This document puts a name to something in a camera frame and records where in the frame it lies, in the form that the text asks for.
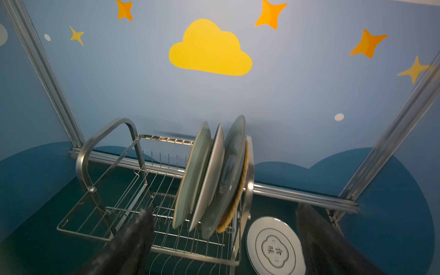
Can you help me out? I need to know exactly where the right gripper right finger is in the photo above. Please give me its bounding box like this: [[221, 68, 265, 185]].
[[296, 203, 384, 275]]

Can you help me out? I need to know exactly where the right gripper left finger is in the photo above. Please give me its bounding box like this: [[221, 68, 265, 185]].
[[74, 206, 155, 275]]

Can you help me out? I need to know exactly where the white plate grey emblem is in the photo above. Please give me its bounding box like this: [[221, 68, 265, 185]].
[[246, 217, 306, 275]]

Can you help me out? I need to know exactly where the plain pale green plate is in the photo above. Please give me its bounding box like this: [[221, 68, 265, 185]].
[[201, 115, 246, 240]]

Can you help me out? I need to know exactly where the light green flower plate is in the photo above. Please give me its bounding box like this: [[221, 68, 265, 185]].
[[173, 121, 213, 229]]

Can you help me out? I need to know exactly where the white plate dark lettered rim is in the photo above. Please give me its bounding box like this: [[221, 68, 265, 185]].
[[189, 125, 225, 231]]

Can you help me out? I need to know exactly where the stainless steel dish rack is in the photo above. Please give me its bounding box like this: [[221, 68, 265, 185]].
[[57, 119, 254, 275]]

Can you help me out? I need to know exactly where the rear aluminium frame bar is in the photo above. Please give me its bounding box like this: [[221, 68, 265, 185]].
[[68, 148, 361, 214]]

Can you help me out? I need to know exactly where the right aluminium frame post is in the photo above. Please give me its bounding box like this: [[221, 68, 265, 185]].
[[339, 56, 440, 202]]

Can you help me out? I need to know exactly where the aluminium frame post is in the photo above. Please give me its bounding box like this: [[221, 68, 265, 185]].
[[339, 56, 440, 202], [1, 0, 85, 148]]

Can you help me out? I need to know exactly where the left aluminium frame post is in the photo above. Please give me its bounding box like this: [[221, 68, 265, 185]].
[[1, 0, 85, 148]]

